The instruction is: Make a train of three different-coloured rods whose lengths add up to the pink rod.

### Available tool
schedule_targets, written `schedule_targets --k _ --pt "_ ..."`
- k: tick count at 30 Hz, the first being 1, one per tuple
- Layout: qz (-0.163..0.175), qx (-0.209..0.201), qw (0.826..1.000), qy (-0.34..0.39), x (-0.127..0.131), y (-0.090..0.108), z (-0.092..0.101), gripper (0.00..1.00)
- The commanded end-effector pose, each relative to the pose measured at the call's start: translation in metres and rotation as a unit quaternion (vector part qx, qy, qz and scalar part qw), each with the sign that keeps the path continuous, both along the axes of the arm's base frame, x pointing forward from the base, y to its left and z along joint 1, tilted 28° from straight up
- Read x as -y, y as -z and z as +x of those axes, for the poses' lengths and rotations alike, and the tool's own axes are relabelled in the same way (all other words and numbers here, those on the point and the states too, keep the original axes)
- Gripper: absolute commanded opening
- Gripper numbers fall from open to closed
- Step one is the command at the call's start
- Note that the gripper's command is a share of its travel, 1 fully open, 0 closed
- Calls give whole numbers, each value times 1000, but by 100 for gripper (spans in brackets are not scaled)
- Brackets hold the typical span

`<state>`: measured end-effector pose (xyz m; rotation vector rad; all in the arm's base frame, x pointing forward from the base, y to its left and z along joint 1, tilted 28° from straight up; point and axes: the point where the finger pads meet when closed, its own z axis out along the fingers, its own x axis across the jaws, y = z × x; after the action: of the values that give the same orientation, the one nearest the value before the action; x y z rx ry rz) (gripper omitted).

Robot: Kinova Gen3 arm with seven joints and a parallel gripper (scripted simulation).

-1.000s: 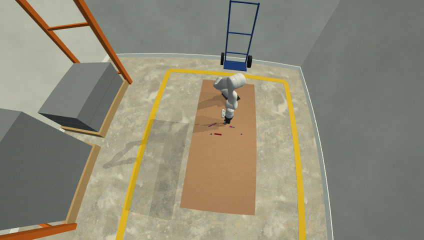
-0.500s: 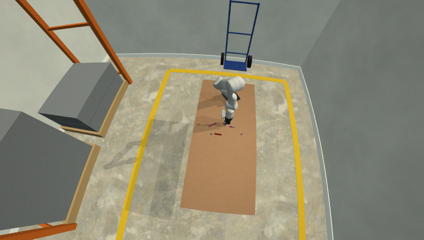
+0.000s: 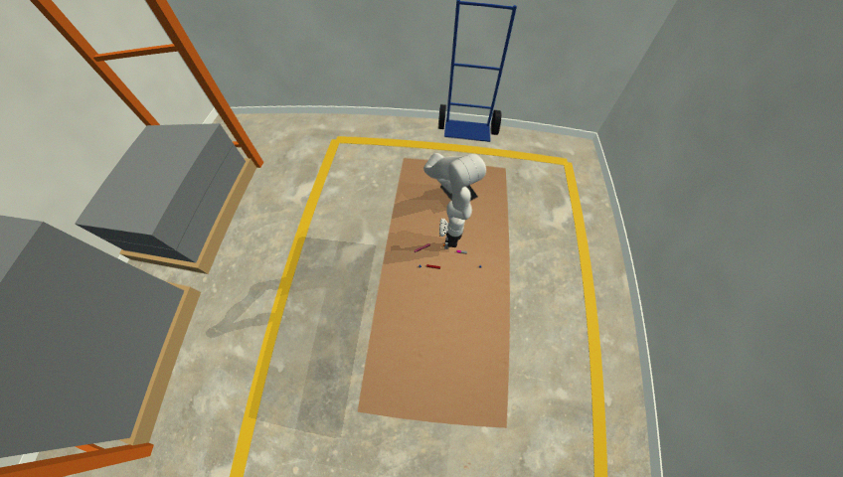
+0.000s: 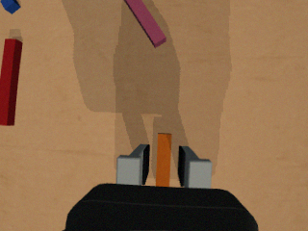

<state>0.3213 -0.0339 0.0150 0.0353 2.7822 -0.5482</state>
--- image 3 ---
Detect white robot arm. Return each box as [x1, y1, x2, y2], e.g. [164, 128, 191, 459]
[423, 153, 486, 231]

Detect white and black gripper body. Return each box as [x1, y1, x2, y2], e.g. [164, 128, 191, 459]
[439, 219, 463, 247]

